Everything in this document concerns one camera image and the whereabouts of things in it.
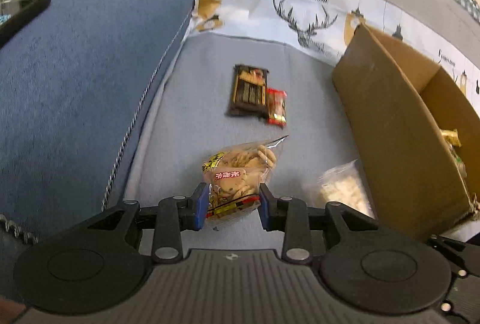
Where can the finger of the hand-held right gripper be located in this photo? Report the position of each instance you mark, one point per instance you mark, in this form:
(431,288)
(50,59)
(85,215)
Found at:
(455,247)

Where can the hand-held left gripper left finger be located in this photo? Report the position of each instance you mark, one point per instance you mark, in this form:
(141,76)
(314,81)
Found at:
(201,209)

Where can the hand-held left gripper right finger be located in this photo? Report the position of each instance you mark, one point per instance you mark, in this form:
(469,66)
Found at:
(264,211)

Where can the clear biscuit bag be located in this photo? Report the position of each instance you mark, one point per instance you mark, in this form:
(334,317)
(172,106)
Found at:
(232,174)

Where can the brown cardboard box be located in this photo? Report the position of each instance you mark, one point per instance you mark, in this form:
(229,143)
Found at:
(386,121)

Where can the white rice cracker packet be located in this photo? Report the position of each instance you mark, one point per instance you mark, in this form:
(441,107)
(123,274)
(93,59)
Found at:
(345,189)

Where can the green peanut packet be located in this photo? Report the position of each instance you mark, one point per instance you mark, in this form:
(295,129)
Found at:
(459,160)

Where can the small red candy packet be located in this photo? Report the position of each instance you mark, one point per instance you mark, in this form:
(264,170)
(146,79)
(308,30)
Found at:
(276,108)

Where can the grey deer print bedsheet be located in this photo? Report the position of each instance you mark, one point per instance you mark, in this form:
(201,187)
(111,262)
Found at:
(210,102)

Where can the yellow snack packet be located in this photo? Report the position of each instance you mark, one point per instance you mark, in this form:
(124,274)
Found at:
(450,138)

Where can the dark brown snack packet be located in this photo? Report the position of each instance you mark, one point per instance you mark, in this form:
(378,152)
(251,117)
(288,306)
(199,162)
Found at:
(247,91)

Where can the blue denim cushion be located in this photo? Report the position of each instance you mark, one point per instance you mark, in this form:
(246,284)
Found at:
(75,83)

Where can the black smartphone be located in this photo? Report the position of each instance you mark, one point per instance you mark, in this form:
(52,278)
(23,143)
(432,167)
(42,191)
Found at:
(18,14)

